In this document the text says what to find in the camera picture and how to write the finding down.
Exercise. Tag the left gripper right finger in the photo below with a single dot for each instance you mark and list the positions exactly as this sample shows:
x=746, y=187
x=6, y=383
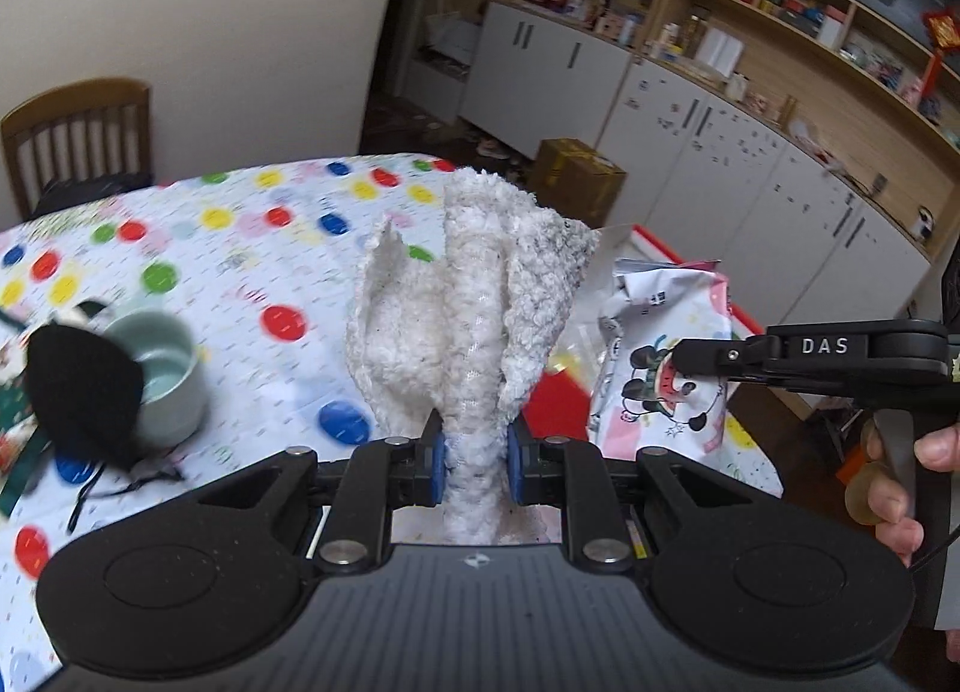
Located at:
x=571, y=476

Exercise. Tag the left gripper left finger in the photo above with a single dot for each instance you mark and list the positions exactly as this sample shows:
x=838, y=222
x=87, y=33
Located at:
x=364, y=491

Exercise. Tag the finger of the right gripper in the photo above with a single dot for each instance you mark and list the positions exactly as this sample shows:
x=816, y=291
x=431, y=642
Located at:
x=752, y=360

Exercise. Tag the panda print plastic pack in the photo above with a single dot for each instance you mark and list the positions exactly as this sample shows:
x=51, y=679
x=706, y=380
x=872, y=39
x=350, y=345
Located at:
x=640, y=400

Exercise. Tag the white fluffy knit cloth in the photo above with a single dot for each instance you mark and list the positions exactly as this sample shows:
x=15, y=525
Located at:
x=467, y=336

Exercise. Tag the black face mask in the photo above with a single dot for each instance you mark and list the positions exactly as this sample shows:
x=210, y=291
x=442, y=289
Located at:
x=86, y=393

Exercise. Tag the merry christmas fabric bag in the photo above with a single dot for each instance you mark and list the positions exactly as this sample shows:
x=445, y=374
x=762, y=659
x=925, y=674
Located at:
x=24, y=446

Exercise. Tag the person's right hand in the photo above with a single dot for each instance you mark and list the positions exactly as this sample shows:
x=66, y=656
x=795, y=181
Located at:
x=876, y=498

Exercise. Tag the red cardboard shoe box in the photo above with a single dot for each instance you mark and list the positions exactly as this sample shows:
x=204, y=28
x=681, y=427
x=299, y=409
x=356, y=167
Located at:
x=561, y=403

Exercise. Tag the pale green ceramic cup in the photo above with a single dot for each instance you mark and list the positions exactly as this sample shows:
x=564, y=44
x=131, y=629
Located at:
x=175, y=397

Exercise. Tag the colourful dotted tablecloth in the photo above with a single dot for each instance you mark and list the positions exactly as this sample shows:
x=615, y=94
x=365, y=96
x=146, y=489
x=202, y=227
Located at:
x=260, y=264

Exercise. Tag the brown cardboard carton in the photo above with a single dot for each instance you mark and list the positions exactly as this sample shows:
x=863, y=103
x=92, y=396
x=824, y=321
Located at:
x=575, y=181

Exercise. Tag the brown wooden chair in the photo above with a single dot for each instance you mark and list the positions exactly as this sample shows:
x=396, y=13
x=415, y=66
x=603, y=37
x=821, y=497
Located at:
x=78, y=143

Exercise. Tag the white cabinet wall unit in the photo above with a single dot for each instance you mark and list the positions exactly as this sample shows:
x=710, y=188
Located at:
x=809, y=146

